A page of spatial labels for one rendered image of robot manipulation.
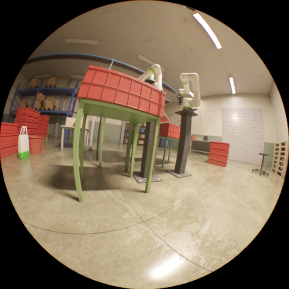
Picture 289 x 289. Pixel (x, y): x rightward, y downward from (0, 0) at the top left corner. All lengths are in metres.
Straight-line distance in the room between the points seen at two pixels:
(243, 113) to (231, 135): 1.67
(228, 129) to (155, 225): 6.08
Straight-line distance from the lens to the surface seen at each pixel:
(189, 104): 1.43
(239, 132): 6.20
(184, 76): 1.44
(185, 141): 1.27
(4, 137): 2.02
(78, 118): 0.51
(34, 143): 1.93
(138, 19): 3.92
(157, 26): 3.93
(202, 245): 0.56
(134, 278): 0.44
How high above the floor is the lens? 0.44
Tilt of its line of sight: 3 degrees down
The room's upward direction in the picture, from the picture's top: 7 degrees clockwise
